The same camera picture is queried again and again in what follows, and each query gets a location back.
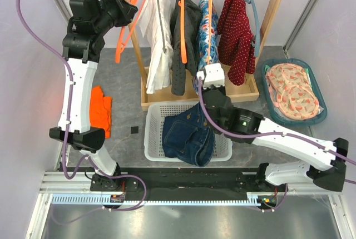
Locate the peach patterned garment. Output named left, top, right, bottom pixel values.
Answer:
left=265, top=63, right=324, bottom=121

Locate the orange hanger of floral garment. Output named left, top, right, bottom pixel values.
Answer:
left=206, top=0, right=212, bottom=65

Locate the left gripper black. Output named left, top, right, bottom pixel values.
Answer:
left=94, top=0, right=137, bottom=35

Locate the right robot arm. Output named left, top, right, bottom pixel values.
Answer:
left=199, top=87, right=349, bottom=192

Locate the white plastic basket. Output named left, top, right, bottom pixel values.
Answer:
left=144, top=101, right=233, bottom=162

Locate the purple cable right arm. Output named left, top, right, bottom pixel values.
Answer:
left=197, top=76, right=356, bottom=166

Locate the small black square tile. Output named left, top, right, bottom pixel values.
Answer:
left=130, top=126, right=139, bottom=134

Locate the black dotted garment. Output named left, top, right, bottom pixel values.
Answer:
left=170, top=0, right=202, bottom=96

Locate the orange hanger of black garment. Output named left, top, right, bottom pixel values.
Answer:
left=179, top=0, right=187, bottom=64

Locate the blue-grey hanger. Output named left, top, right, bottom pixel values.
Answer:
left=245, top=0, right=261, bottom=57

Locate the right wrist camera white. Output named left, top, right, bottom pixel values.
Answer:
left=196, top=63, right=225, bottom=89

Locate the wooden clothes rack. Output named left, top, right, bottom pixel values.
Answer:
left=127, top=0, right=281, bottom=111

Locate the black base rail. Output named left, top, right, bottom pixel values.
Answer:
left=58, top=166, right=290, bottom=202

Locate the orange cloth on floor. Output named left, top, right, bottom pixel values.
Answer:
left=90, top=86, right=112, bottom=138

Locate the blue denim skirt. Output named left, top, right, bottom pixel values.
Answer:
left=162, top=104, right=215, bottom=167

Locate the white pleated skirt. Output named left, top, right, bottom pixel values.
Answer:
left=138, top=0, right=174, bottom=94

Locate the blue floral garment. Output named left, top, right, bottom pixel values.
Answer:
left=197, top=0, right=219, bottom=71

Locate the red polka dot garment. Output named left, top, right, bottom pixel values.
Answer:
left=217, top=0, right=255, bottom=86

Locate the orange plastic hanger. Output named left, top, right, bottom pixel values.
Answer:
left=115, top=0, right=146, bottom=63

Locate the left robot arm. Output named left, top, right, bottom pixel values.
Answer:
left=49, top=0, right=138, bottom=192

